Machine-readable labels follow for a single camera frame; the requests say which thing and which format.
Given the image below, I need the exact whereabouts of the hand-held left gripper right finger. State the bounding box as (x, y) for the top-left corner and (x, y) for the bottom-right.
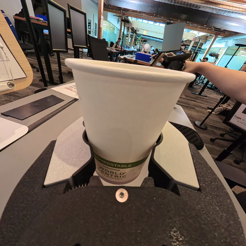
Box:
(148, 121), (199, 191)

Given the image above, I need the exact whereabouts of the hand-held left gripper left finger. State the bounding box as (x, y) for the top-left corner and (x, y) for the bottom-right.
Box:
(43, 117), (96, 188)

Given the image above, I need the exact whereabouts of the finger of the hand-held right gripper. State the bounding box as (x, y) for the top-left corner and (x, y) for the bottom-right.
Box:
(150, 52), (165, 68)

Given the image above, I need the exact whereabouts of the white green-banded paper cup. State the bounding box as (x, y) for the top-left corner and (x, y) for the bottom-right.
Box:
(64, 58), (196, 184)

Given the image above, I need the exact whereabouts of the person's right forearm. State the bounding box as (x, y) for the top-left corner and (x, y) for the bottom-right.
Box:
(196, 61), (246, 103)

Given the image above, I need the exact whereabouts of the person's right hand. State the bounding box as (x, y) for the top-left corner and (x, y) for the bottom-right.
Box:
(182, 61), (199, 74)

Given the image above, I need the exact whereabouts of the blue crate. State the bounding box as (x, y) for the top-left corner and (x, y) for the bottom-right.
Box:
(135, 52), (152, 62)

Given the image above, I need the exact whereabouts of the black stanchion pole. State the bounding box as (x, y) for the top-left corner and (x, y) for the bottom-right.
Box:
(194, 95), (230, 130)

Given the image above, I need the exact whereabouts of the black office chair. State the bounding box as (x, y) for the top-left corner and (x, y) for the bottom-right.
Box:
(87, 35), (110, 62)

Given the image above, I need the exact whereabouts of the black floor lamp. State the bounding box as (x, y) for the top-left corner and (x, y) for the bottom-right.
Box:
(226, 44), (246, 68)

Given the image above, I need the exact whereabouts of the beige bag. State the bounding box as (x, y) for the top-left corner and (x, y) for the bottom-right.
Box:
(207, 103), (233, 114)

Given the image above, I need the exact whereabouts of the paper sheet in plastic sleeve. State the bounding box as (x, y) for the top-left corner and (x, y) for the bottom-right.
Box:
(50, 83), (79, 100)

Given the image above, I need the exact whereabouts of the wooden beam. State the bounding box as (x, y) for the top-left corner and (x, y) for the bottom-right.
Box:
(97, 0), (104, 39)

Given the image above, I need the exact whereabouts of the wooden document stand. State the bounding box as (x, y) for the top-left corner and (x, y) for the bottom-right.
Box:
(0, 11), (33, 95)

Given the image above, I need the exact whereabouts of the printed instruction sheet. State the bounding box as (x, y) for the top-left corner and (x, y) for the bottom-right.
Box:
(0, 35), (27, 82)

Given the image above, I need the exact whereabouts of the black sign stand with pole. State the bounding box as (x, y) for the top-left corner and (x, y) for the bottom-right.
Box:
(20, 0), (51, 94)

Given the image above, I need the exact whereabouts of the wooden office desk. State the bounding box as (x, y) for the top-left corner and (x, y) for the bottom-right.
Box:
(13, 15), (71, 33)

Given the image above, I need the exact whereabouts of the blue striped jacket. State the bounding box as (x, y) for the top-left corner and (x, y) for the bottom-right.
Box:
(0, 10), (19, 42)

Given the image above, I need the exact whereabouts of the black table cable cover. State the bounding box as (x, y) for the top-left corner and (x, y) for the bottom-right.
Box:
(1, 95), (65, 120)

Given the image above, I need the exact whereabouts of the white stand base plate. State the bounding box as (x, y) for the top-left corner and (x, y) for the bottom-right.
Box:
(0, 117), (29, 151)

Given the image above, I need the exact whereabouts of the white sign in black frame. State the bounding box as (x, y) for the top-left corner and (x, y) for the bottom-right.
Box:
(223, 101), (246, 132)

